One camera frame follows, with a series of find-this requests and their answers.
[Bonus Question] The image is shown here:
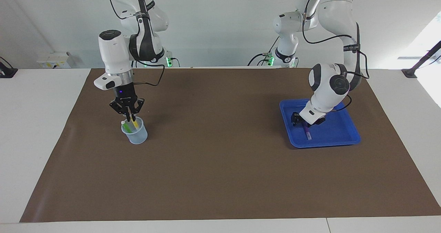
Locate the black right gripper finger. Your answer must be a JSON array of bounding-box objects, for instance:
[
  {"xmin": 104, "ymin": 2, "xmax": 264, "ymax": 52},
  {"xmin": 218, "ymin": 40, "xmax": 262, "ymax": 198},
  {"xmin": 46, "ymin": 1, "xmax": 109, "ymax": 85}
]
[
  {"xmin": 131, "ymin": 98, "xmax": 145, "ymax": 121},
  {"xmin": 110, "ymin": 100, "xmax": 131, "ymax": 122}
]

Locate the blue plastic tray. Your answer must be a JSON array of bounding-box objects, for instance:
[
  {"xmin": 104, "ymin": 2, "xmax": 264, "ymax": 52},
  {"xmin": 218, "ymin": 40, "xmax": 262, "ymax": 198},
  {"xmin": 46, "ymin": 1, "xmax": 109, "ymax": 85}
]
[{"xmin": 279, "ymin": 99, "xmax": 361, "ymax": 148}]

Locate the translucent plastic cup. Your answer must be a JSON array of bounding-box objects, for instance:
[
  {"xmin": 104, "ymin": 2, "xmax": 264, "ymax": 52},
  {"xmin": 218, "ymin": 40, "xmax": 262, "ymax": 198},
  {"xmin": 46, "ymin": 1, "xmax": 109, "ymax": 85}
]
[{"xmin": 121, "ymin": 116, "xmax": 148, "ymax": 145}]

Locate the brown table mat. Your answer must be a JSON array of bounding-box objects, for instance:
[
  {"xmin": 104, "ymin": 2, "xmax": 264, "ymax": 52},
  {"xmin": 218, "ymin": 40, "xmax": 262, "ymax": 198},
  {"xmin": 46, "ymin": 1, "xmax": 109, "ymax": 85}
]
[{"xmin": 20, "ymin": 67, "xmax": 441, "ymax": 223}]

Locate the black clamp stand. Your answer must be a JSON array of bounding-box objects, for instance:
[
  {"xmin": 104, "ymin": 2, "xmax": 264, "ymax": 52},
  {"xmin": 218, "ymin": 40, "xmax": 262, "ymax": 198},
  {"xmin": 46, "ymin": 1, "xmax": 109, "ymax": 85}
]
[{"xmin": 401, "ymin": 40, "xmax": 441, "ymax": 78}]

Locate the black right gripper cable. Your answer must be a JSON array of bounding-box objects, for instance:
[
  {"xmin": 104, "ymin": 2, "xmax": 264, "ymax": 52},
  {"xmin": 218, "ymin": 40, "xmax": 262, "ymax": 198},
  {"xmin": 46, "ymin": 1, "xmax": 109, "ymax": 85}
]
[{"xmin": 133, "ymin": 63, "xmax": 165, "ymax": 87}]

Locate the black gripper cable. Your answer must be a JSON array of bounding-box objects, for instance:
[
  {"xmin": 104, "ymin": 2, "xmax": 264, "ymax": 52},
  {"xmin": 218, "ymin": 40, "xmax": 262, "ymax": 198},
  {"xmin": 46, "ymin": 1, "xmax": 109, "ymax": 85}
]
[
  {"xmin": 296, "ymin": 0, "xmax": 371, "ymax": 111},
  {"xmin": 133, "ymin": 63, "xmax": 165, "ymax": 87}
]

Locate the black left arm base cable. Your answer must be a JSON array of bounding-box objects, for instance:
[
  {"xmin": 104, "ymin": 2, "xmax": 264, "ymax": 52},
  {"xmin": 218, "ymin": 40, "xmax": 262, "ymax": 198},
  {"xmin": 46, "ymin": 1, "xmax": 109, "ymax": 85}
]
[{"xmin": 247, "ymin": 37, "xmax": 279, "ymax": 66}]

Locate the white wall outlet box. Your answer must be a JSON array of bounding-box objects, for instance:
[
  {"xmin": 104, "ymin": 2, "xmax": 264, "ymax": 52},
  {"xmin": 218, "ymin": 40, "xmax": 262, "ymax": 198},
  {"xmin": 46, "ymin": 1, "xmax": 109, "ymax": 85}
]
[{"xmin": 37, "ymin": 52, "xmax": 71, "ymax": 69}]

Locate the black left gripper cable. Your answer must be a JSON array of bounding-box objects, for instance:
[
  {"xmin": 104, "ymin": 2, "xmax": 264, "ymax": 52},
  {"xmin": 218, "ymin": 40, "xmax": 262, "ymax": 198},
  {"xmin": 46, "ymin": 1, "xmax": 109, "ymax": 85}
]
[{"xmin": 296, "ymin": 0, "xmax": 371, "ymax": 111}]

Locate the black desk mount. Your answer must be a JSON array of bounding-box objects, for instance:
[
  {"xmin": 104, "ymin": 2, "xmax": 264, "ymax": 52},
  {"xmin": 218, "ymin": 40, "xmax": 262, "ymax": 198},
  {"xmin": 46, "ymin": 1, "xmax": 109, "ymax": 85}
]
[{"xmin": 0, "ymin": 56, "xmax": 18, "ymax": 78}]

